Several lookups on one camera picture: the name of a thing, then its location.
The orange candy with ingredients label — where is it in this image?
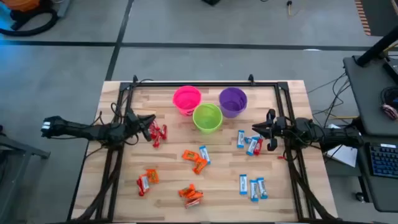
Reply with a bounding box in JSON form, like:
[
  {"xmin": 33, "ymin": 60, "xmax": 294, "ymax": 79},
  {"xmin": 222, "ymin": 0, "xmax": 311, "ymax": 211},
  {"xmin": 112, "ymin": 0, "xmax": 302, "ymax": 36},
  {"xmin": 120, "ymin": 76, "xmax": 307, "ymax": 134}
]
[{"xmin": 183, "ymin": 197, "xmax": 201, "ymax": 209}]

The red candy with white label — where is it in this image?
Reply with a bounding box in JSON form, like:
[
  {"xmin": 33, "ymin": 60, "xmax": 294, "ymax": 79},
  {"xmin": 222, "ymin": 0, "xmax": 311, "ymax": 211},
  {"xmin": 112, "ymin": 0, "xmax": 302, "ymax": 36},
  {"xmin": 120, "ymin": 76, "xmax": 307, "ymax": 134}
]
[{"xmin": 136, "ymin": 174, "xmax": 150, "ymax": 197}]

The yellow loose cable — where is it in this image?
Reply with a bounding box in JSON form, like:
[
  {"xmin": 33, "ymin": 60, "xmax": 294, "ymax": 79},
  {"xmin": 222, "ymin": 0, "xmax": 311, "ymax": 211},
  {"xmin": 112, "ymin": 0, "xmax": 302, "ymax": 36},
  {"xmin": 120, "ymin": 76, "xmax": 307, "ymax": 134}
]
[{"xmin": 328, "ymin": 113, "xmax": 360, "ymax": 121}]

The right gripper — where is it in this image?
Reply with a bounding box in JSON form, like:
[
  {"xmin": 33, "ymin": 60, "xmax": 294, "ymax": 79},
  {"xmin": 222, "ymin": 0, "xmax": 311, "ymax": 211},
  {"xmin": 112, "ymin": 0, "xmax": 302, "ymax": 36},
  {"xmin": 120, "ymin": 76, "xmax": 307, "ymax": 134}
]
[{"xmin": 251, "ymin": 108, "xmax": 290, "ymax": 152}]

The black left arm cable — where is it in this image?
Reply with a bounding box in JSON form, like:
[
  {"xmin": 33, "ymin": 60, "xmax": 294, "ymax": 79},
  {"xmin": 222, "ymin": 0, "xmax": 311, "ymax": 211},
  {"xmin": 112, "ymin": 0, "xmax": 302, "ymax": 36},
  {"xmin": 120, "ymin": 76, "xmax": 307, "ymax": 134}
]
[{"xmin": 93, "ymin": 77, "xmax": 156, "ymax": 156}]

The white paper sheet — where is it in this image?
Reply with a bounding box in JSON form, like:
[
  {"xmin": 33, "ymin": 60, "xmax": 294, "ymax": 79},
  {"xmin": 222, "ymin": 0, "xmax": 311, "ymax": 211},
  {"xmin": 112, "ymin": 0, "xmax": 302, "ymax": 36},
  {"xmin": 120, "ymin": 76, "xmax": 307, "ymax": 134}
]
[{"xmin": 323, "ymin": 123, "xmax": 359, "ymax": 168}]

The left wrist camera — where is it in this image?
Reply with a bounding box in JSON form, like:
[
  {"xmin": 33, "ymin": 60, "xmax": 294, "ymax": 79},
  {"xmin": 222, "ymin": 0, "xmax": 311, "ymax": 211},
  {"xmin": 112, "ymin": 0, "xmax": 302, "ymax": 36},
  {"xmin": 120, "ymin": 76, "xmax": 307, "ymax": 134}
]
[{"xmin": 125, "ymin": 109, "xmax": 137, "ymax": 124}]

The green jack-o-lantern bucket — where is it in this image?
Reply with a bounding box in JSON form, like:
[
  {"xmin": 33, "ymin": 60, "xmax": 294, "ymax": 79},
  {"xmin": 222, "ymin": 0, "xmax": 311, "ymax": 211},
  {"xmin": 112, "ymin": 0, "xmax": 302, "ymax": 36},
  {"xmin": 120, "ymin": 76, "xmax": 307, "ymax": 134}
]
[{"xmin": 192, "ymin": 103, "xmax": 223, "ymax": 134}]

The black backlit keyboard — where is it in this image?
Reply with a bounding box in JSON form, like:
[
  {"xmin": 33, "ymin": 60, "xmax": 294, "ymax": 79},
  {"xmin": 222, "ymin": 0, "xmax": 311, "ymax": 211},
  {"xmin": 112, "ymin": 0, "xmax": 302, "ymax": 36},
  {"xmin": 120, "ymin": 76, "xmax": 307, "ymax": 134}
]
[{"xmin": 368, "ymin": 142, "xmax": 398, "ymax": 180}]

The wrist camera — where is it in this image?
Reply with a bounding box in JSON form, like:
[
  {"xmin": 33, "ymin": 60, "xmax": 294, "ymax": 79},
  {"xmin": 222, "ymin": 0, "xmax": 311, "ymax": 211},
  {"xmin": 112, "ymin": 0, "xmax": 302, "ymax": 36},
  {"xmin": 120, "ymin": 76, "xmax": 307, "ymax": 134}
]
[
  {"xmin": 125, "ymin": 109, "xmax": 137, "ymax": 124},
  {"xmin": 275, "ymin": 115, "xmax": 289, "ymax": 130}
]

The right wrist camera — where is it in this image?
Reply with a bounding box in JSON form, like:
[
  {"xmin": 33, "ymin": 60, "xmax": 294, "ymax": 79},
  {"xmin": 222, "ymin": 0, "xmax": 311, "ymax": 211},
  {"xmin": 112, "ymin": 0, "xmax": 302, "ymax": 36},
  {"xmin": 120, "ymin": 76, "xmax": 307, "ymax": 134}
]
[{"xmin": 275, "ymin": 115, "xmax": 289, "ymax": 130}]

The red braided cable bundle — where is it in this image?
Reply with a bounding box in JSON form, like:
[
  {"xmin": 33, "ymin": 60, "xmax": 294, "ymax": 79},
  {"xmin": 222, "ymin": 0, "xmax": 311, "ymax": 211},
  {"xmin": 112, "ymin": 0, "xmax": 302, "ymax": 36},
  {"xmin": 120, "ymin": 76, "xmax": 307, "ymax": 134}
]
[{"xmin": 381, "ymin": 103, "xmax": 398, "ymax": 121}]

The dark grey side table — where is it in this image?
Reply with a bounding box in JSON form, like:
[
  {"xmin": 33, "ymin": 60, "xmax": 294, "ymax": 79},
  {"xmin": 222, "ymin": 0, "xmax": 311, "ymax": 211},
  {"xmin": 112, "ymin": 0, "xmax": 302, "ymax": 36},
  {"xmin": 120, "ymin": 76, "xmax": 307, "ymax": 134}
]
[{"xmin": 0, "ymin": 124, "xmax": 52, "ymax": 224}]

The orange peanut butter cup pack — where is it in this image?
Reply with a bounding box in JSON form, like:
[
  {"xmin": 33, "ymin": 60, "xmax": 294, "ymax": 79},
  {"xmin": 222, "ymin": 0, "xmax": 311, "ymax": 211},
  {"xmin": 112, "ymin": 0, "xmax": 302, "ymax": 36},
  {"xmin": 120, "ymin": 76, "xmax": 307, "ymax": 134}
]
[
  {"xmin": 146, "ymin": 169, "xmax": 160, "ymax": 184},
  {"xmin": 192, "ymin": 158, "xmax": 208, "ymax": 175},
  {"xmin": 186, "ymin": 190, "xmax": 204, "ymax": 200},
  {"xmin": 178, "ymin": 183, "xmax": 196, "ymax": 198},
  {"xmin": 182, "ymin": 149, "xmax": 200, "ymax": 162}
]

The pink jack-o-lantern bucket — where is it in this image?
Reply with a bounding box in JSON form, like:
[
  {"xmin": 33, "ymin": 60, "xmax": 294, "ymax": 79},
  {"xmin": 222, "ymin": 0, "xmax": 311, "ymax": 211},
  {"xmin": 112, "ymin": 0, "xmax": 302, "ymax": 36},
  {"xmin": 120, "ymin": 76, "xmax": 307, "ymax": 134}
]
[{"xmin": 172, "ymin": 85, "xmax": 202, "ymax": 117}]

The yellow cable with black plug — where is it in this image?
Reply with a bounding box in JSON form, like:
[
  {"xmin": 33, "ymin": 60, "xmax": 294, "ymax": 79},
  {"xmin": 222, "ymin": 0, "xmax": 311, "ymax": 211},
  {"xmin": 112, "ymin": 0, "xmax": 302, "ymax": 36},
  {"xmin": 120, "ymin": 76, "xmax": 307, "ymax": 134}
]
[{"xmin": 285, "ymin": 0, "xmax": 301, "ymax": 17}]

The black coiled cable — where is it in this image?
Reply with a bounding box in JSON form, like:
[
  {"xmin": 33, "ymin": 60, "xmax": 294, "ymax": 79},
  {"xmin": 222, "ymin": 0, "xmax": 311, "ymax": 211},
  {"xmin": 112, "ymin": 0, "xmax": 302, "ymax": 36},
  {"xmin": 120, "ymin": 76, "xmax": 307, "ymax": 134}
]
[{"xmin": 379, "ymin": 86, "xmax": 398, "ymax": 110}]

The black vacuum hose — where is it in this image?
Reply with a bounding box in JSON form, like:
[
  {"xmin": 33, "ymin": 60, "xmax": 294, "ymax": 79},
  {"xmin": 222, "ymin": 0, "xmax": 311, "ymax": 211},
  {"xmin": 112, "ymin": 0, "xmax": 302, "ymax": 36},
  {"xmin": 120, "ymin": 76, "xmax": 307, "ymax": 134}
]
[{"xmin": 0, "ymin": 7, "xmax": 60, "ymax": 37}]

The black monitor pole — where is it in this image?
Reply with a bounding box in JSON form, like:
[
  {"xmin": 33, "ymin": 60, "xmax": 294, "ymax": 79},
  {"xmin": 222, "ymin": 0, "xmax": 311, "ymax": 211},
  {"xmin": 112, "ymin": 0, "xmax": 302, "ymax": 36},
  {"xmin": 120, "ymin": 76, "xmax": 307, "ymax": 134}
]
[{"xmin": 356, "ymin": 26, "xmax": 398, "ymax": 68}]

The dark mat with striped edge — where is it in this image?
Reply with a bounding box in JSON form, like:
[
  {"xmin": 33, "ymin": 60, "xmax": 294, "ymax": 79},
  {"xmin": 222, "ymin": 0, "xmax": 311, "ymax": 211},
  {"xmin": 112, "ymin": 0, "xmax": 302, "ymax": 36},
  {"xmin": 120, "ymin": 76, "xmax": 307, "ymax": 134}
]
[{"xmin": 354, "ymin": 0, "xmax": 398, "ymax": 37}]

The orange vacuum cleaner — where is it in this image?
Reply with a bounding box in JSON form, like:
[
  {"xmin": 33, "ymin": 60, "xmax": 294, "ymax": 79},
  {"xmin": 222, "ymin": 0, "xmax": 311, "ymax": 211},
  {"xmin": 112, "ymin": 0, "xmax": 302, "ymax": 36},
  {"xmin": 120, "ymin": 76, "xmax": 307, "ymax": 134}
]
[{"xmin": 1, "ymin": 0, "xmax": 43, "ymax": 30}]

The purple jack-o-lantern bucket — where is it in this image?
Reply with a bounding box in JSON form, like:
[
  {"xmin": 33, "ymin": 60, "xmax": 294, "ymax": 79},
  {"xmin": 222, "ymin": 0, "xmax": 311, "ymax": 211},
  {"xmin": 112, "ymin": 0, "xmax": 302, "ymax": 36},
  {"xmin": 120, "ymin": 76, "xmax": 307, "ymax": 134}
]
[{"xmin": 218, "ymin": 86, "xmax": 248, "ymax": 119}]

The grey desk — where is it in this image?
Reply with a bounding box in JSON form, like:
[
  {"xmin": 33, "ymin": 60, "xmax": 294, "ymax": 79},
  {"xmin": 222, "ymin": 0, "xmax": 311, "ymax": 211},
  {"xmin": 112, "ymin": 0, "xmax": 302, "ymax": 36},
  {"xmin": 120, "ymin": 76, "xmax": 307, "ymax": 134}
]
[
  {"xmin": 354, "ymin": 134, "xmax": 398, "ymax": 214},
  {"xmin": 343, "ymin": 55, "xmax": 398, "ymax": 138}
]

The black loose cable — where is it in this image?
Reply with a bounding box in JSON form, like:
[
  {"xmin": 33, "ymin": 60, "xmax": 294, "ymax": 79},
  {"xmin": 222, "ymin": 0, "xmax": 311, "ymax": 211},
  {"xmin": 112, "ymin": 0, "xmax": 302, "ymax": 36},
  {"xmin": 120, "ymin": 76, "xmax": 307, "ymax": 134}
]
[{"xmin": 307, "ymin": 73, "xmax": 352, "ymax": 121}]

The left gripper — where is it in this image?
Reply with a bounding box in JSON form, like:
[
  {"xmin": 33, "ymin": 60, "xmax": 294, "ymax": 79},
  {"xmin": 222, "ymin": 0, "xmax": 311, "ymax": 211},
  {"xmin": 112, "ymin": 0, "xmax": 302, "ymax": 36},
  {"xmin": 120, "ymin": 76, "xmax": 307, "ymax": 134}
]
[{"xmin": 124, "ymin": 110, "xmax": 157, "ymax": 142}]

